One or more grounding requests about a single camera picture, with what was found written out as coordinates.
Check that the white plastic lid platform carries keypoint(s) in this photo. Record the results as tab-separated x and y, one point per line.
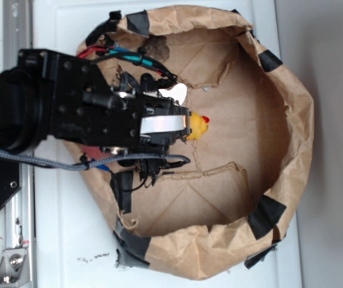
74	245

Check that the aluminium frame rail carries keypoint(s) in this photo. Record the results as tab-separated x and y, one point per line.
19	211

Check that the brown rock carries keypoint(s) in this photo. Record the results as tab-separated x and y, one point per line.
156	47

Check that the silver corner bracket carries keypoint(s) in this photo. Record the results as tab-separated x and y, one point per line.
14	268

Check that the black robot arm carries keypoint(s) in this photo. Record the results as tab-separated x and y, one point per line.
20	113

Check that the yellow rubber duck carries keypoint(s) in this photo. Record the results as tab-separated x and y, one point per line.
198	125

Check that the brown paper bag tray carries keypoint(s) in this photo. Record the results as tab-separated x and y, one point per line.
237	196

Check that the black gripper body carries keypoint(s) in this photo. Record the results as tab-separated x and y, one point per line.
77	104

